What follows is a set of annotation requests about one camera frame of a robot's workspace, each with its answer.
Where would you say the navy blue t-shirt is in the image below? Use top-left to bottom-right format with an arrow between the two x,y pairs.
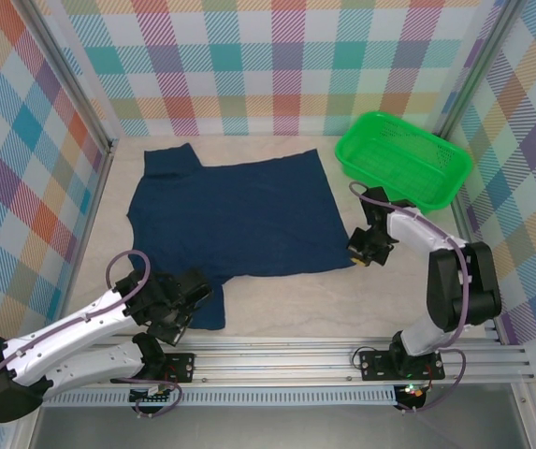
125,143 -> 357,331

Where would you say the green plastic mesh basket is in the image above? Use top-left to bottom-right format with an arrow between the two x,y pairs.
334,110 -> 473,216

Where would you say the small controller board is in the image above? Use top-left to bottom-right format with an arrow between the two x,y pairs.
398,383 -> 430,401
129,385 -> 175,404

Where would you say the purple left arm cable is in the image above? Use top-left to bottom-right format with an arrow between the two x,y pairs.
0,250 -> 184,430

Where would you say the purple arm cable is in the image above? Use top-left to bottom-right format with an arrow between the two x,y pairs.
349,181 -> 466,415
0,250 -> 184,430

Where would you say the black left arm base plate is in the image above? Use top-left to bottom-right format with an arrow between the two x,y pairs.
152,353 -> 197,385

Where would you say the aluminium side rail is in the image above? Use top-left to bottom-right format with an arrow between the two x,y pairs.
50,142 -> 117,350
449,196 -> 502,345

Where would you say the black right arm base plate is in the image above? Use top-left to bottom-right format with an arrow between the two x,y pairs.
358,348 -> 446,383

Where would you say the aluminium mounting rail frame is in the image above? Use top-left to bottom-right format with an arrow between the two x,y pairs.
19,329 -> 536,387

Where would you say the white slotted cable duct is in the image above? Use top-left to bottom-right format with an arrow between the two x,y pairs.
42,385 -> 398,407

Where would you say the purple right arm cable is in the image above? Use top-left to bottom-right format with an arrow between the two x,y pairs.
349,181 -> 466,415

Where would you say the aluminium corner post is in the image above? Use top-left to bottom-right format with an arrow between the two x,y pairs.
435,0 -> 524,137
23,0 -> 119,153

